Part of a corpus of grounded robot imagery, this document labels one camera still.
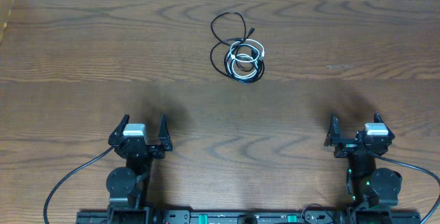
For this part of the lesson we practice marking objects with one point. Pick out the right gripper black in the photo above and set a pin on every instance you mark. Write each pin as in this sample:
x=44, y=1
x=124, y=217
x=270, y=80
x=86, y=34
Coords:
x=333, y=139

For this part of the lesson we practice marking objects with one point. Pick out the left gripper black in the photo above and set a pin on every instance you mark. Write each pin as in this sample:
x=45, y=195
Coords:
x=138, y=147

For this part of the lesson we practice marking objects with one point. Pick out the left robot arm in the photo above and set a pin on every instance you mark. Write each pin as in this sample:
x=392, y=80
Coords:
x=128, y=185

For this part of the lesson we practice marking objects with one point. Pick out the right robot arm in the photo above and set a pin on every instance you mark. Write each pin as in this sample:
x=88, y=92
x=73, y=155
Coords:
x=370, y=186

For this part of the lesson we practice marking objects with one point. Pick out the brown cardboard box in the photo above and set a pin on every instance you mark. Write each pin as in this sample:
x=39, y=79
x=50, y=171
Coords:
x=5, y=11

